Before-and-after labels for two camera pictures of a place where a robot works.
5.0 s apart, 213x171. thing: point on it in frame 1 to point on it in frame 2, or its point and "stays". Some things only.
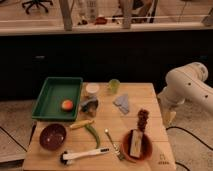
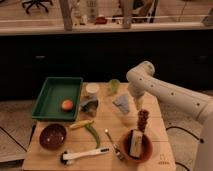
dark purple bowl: x=53 y=136 stays
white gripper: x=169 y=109 to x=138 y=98
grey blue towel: x=122 y=101 stays
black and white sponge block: x=135 y=144 stays
